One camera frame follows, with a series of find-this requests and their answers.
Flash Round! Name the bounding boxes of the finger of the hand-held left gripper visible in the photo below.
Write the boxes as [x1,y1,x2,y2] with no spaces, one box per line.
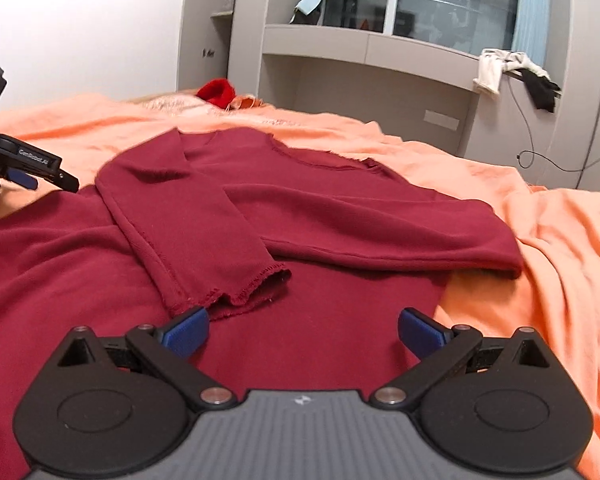
[0,133,80,194]

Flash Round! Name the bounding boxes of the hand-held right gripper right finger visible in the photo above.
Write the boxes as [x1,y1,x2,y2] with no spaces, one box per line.
[369,308,552,410]

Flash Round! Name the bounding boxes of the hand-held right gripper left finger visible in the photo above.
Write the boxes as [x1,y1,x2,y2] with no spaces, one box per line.
[54,307,237,411]

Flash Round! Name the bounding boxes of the dark red sweater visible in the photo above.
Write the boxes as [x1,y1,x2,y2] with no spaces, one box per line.
[0,127,525,480]

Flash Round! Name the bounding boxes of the orange blanket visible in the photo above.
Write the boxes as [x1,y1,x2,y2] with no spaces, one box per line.
[0,91,600,480]

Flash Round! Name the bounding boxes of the pink lace blanket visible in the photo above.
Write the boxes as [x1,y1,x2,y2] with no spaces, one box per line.
[139,92,218,117]

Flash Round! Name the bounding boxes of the bright red cloth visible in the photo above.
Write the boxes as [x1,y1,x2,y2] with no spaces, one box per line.
[196,78,237,110]

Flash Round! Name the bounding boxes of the grey cabinet unit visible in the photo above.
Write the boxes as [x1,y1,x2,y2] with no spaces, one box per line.
[177,0,600,193]

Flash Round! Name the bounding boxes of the white hanging cloth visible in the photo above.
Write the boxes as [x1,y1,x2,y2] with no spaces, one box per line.
[472,48,551,97]

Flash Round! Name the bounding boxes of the black hanging cloth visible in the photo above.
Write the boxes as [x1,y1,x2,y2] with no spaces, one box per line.
[520,69,562,114]

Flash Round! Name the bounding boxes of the window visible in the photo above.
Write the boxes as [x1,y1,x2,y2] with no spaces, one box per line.
[322,0,522,52]

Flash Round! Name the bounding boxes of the white wall plate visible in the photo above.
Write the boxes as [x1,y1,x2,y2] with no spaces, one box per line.
[423,109,459,129]

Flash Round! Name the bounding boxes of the black cable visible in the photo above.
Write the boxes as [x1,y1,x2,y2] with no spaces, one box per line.
[501,74,590,174]

